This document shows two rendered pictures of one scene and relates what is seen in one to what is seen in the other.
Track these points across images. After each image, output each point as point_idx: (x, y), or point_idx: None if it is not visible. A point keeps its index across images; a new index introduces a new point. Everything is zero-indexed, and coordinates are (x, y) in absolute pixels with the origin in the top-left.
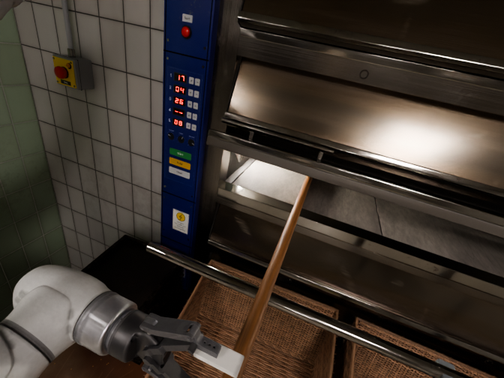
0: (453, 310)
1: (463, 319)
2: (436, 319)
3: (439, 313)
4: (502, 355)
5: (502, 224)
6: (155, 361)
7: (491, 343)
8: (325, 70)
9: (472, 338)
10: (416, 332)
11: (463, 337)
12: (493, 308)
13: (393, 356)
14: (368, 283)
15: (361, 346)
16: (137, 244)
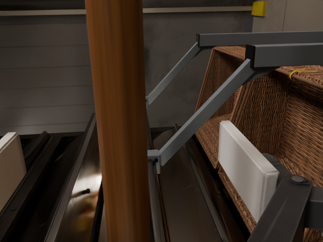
0: (190, 231)
1: (192, 222)
2: (207, 232)
3: (200, 234)
4: (201, 191)
5: (44, 238)
6: None
7: (198, 199)
8: None
9: (203, 207)
10: (241, 235)
11: (206, 211)
12: (170, 217)
13: (149, 182)
14: None
15: (158, 201)
16: None
